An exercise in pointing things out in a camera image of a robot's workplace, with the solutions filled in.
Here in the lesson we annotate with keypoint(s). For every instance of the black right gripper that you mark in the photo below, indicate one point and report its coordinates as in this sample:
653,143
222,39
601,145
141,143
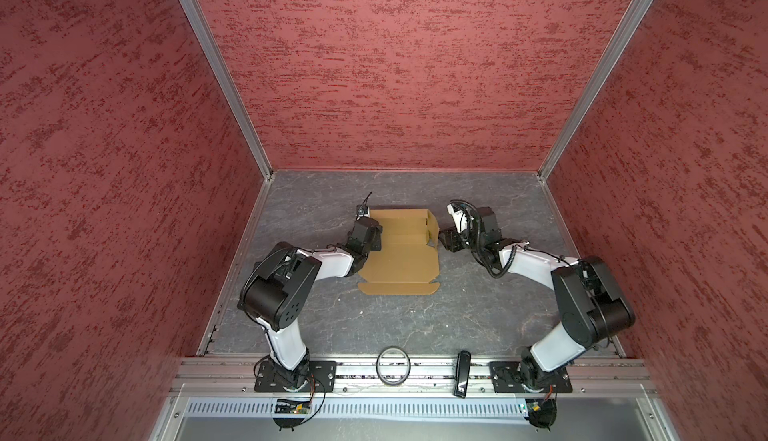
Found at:
450,236

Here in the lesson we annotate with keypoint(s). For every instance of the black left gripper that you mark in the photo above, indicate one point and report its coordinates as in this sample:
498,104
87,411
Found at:
377,241

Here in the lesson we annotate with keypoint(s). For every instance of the brown cardboard box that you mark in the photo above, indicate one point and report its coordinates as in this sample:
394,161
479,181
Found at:
407,263

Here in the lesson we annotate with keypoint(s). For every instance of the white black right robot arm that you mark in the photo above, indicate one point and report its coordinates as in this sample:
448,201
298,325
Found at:
591,304

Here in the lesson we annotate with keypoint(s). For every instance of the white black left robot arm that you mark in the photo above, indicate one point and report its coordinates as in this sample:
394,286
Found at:
277,289

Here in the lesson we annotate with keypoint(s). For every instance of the black rectangular remote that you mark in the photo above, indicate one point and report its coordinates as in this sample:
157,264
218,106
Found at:
462,374

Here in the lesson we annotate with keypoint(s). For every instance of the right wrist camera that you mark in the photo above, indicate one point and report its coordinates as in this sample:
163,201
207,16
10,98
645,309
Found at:
460,216

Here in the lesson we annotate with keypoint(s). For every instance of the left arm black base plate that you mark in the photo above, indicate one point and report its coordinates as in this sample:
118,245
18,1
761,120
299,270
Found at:
271,377

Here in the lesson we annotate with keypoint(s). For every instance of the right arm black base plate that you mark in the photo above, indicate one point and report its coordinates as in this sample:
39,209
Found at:
515,377

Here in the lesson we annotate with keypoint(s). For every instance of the aluminium front frame rail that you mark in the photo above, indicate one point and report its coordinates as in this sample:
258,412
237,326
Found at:
421,376

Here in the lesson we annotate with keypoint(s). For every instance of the left rear aluminium corner post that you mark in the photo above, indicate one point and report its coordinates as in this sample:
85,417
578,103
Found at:
200,26

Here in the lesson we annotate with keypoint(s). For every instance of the aluminium corner post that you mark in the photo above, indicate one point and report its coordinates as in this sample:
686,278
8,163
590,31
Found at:
618,42
200,26

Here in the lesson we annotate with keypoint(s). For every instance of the right rear aluminium corner post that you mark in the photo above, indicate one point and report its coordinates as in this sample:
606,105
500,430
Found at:
618,42

